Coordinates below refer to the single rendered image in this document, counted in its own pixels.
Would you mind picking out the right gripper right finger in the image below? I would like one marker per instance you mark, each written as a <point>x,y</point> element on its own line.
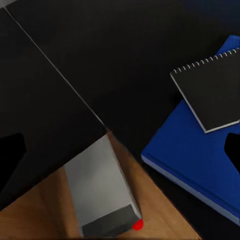
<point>232,149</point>

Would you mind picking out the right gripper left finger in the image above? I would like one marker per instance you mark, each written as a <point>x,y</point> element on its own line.
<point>12,149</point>

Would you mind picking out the cabinet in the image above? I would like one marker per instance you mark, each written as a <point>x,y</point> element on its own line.
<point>27,218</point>

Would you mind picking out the desk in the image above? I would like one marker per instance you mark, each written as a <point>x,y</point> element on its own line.
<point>70,69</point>

